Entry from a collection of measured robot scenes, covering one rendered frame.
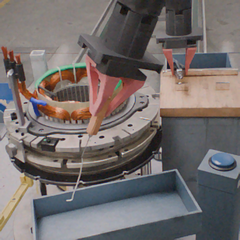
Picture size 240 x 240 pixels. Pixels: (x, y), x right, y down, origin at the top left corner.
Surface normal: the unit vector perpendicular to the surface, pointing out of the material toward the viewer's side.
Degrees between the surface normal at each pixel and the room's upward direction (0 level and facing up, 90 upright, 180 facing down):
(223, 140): 90
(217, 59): 90
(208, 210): 90
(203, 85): 0
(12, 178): 0
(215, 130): 90
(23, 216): 0
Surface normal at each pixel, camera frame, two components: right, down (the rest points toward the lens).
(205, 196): -0.48, 0.47
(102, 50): 0.35, -0.85
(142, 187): 0.23, 0.48
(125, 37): -0.14, 0.36
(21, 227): -0.06, -0.86
